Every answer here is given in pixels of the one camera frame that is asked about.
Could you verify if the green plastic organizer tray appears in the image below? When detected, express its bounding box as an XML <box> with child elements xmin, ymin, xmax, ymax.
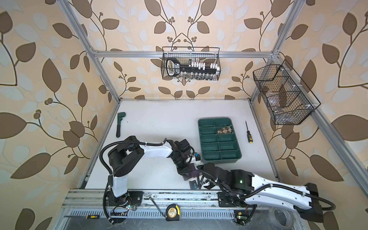
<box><xmin>197</xmin><ymin>117</ymin><xmax>242</xmax><ymax>164</ymax></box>

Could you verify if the beige argyle sock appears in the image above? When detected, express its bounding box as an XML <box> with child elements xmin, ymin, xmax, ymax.
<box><xmin>217</xmin><ymin>126</ymin><xmax>233</xmax><ymax>134</ymax></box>

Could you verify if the purple sock yellow cuff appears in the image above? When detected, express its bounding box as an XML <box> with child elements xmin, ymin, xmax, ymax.
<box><xmin>183</xmin><ymin>168</ymin><xmax>198</xmax><ymax>181</ymax></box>

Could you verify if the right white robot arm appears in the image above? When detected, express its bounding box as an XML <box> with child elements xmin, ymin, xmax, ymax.
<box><xmin>192</xmin><ymin>163</ymin><xmax>336</xmax><ymax>223</ymax></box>

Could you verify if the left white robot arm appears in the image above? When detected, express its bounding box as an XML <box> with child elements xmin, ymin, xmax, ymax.
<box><xmin>99</xmin><ymin>136</ymin><xmax>201</xmax><ymax>208</ymax></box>

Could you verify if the clear tape roll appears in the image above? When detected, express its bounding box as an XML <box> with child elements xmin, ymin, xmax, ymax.
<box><xmin>268</xmin><ymin>208</ymin><xmax>294</xmax><ymax>230</ymax></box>

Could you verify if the yellow black screwdriver on table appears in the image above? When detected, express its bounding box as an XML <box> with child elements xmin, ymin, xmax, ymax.
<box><xmin>245</xmin><ymin>122</ymin><xmax>253</xmax><ymax>143</ymax></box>

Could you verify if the yellow black tape measure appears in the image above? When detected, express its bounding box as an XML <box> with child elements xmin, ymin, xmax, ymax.
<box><xmin>165</xmin><ymin>204</ymin><xmax>181</xmax><ymax>221</ymax></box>

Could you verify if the black socket set holder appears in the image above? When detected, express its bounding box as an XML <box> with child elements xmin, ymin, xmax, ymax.
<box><xmin>164</xmin><ymin>57</ymin><xmax>221</xmax><ymax>77</ymax></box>

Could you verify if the small yellow black screwdriver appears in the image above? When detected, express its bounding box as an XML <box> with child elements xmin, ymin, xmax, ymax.
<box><xmin>86</xmin><ymin>215</ymin><xmax>100</xmax><ymax>219</ymax></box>

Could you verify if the green pipe wrench black handle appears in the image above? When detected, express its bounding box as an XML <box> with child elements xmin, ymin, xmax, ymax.
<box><xmin>116</xmin><ymin>112</ymin><xmax>126</xmax><ymax>138</ymax></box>

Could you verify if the back wire basket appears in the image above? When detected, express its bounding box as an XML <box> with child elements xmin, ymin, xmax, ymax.
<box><xmin>161</xmin><ymin>46</ymin><xmax>221</xmax><ymax>81</ymax></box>

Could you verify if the wire basket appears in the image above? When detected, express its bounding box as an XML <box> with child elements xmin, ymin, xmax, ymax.
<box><xmin>253</xmin><ymin>60</ymin><xmax>321</xmax><ymax>125</ymax></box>
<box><xmin>161</xmin><ymin>46</ymin><xmax>221</xmax><ymax>81</ymax></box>

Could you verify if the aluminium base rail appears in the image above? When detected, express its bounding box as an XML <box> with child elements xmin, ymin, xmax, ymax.
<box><xmin>63</xmin><ymin>189</ymin><xmax>300</xmax><ymax>219</ymax></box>

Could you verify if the right wire basket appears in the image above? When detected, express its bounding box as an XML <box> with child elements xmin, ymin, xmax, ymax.
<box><xmin>253</xmin><ymin>60</ymin><xmax>321</xmax><ymax>125</ymax></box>

